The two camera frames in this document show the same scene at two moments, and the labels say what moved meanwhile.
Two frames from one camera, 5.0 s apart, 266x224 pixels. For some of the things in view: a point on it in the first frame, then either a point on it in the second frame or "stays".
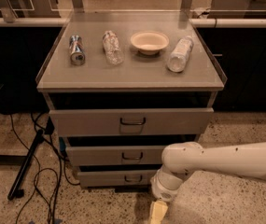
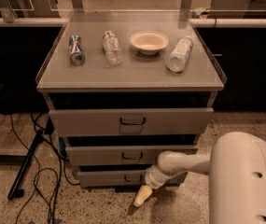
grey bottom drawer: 100,178 stays
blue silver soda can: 77,49 stays
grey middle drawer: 115,155 stays
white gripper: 162,190 → 151,180
